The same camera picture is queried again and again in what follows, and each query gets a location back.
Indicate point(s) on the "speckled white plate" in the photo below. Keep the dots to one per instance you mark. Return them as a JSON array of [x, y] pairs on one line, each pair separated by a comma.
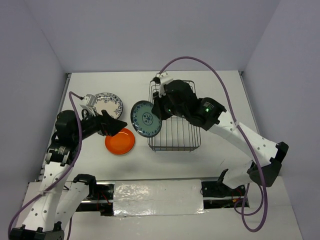
[[94, 105]]

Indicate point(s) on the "small blue patterned plate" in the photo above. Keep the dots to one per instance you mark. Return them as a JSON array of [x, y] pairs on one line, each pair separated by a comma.
[[143, 120]]

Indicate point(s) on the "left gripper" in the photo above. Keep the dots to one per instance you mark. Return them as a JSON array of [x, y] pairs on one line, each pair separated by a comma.
[[108, 126]]

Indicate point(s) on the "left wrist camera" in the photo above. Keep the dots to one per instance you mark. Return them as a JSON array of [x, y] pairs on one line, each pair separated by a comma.
[[88, 102]]

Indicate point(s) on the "black mounting rail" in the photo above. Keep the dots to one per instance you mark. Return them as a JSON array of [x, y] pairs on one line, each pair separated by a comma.
[[102, 201]]

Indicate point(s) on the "silver foil tape patch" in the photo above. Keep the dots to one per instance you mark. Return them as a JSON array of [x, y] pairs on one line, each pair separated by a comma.
[[157, 198]]

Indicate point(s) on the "orange plate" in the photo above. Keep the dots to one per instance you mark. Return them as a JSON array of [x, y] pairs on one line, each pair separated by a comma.
[[121, 143]]

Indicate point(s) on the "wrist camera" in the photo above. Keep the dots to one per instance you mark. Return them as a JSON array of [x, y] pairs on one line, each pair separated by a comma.
[[162, 79], [88, 102]]

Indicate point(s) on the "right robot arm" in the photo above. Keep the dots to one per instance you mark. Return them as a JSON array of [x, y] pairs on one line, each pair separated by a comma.
[[176, 98]]

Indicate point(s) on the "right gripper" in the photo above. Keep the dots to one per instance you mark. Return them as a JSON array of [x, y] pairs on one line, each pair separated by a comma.
[[156, 109]]

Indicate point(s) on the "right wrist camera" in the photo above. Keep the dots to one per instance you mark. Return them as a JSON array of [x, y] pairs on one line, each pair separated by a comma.
[[162, 79]]

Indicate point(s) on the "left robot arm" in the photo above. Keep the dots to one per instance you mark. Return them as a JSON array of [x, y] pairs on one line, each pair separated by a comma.
[[50, 216]]

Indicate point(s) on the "dark green plate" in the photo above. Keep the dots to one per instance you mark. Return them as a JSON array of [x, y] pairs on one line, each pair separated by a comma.
[[121, 115]]

